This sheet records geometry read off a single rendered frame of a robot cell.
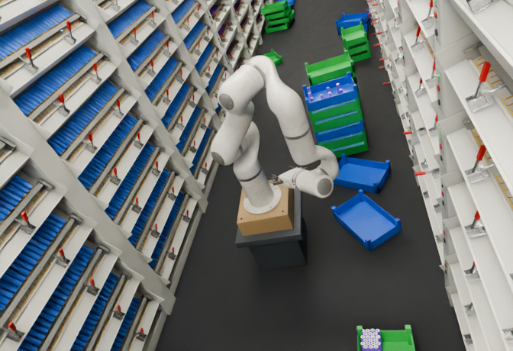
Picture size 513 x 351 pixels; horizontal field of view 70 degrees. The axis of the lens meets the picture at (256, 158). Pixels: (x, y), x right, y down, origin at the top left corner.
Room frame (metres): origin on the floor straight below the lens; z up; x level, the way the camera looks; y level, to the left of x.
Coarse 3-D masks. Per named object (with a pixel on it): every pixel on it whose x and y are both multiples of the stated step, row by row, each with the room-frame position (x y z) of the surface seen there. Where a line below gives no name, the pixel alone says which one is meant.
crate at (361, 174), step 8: (344, 160) 1.75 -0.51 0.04; (352, 160) 1.73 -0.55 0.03; (360, 160) 1.69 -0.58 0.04; (368, 160) 1.65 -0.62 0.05; (344, 168) 1.73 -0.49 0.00; (352, 168) 1.70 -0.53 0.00; (360, 168) 1.67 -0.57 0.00; (368, 168) 1.64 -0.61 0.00; (376, 168) 1.61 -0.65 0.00; (384, 168) 1.58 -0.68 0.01; (344, 176) 1.66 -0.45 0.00; (352, 176) 1.63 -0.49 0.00; (360, 176) 1.60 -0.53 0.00; (368, 176) 1.58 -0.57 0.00; (376, 176) 1.55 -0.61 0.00; (384, 176) 1.49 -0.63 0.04; (336, 184) 1.62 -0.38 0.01; (344, 184) 1.58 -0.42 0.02; (352, 184) 1.54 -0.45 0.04; (360, 184) 1.49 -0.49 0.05; (368, 184) 1.52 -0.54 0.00; (376, 184) 1.42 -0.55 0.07; (376, 192) 1.43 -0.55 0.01
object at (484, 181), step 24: (456, 120) 0.70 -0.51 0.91; (456, 144) 0.66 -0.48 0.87; (480, 144) 0.62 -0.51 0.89; (480, 168) 0.53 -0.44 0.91; (480, 192) 0.50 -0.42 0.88; (504, 192) 0.46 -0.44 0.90; (480, 216) 0.45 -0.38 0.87; (504, 216) 0.42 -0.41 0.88; (504, 240) 0.38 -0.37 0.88; (504, 264) 0.34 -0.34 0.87
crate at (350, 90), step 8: (336, 80) 2.01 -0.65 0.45; (344, 80) 2.00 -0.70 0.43; (352, 80) 1.92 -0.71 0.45; (304, 88) 2.05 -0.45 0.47; (312, 88) 2.05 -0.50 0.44; (320, 88) 2.04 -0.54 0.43; (336, 88) 2.00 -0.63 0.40; (344, 88) 1.96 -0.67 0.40; (352, 88) 1.92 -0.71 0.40; (312, 96) 2.02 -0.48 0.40; (336, 96) 1.83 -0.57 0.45; (344, 96) 1.82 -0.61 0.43; (352, 96) 1.81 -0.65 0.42; (312, 104) 1.87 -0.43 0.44; (320, 104) 1.86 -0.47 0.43; (328, 104) 1.84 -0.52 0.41
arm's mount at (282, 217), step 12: (288, 192) 1.29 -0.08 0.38; (240, 204) 1.35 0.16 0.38; (288, 204) 1.23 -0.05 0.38; (240, 216) 1.28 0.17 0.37; (252, 216) 1.25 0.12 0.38; (264, 216) 1.22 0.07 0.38; (276, 216) 1.19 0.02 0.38; (288, 216) 1.17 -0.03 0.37; (240, 228) 1.25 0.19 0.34; (252, 228) 1.23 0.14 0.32; (264, 228) 1.21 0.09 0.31; (276, 228) 1.19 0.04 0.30; (288, 228) 1.18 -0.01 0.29
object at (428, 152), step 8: (416, 104) 1.35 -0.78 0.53; (416, 112) 1.34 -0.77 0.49; (416, 120) 1.29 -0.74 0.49; (416, 128) 1.24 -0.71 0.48; (424, 136) 1.17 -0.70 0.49; (424, 144) 1.12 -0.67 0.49; (424, 152) 1.08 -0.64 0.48; (432, 152) 1.06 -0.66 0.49; (432, 160) 1.02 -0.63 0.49; (432, 168) 0.98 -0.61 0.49; (432, 176) 0.95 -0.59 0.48; (440, 192) 0.86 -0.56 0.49; (440, 200) 0.80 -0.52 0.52
